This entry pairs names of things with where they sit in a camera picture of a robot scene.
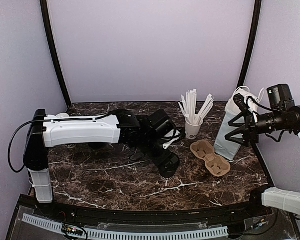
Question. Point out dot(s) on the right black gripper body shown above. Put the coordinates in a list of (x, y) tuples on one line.
[(251, 124)]

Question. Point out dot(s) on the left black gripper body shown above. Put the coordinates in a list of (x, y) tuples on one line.
[(159, 160)]

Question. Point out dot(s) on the white paper bag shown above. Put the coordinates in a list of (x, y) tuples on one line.
[(223, 147)]

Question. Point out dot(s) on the brown cardboard cup carrier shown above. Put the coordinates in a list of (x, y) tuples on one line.
[(217, 165)]

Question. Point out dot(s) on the stack of paper cups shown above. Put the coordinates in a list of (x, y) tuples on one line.
[(70, 145)]

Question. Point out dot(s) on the stack of black lids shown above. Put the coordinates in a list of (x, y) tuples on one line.
[(97, 145)]

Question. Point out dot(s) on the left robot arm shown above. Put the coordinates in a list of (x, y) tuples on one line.
[(151, 134)]

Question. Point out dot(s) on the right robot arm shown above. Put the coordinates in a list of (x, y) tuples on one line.
[(283, 116)]

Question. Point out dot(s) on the white cup holding straws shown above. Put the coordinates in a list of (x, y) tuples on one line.
[(192, 130)]

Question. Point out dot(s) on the green circuit board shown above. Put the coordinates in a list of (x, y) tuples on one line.
[(71, 230)]

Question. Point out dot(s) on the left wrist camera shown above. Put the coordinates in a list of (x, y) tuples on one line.
[(173, 136)]

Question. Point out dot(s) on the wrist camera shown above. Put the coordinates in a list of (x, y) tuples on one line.
[(244, 104), (173, 136)]

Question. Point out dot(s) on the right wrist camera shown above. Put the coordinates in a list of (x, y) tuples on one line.
[(244, 104)]

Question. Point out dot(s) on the black front table rail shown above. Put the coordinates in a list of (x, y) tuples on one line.
[(232, 214)]

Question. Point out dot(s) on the white slotted cable duct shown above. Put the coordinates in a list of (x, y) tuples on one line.
[(98, 234)]

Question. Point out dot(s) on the left black frame post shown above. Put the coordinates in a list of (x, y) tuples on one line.
[(53, 51)]

